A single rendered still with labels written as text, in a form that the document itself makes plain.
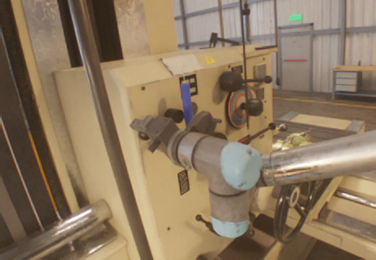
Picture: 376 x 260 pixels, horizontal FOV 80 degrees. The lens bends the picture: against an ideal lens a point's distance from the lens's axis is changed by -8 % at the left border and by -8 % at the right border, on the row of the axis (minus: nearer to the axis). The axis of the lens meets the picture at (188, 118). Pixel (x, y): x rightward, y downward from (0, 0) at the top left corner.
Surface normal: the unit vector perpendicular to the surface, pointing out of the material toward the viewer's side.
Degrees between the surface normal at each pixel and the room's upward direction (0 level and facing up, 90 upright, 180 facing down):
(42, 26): 90
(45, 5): 90
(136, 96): 90
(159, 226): 90
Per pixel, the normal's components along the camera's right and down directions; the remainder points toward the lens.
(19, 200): 0.68, 0.14
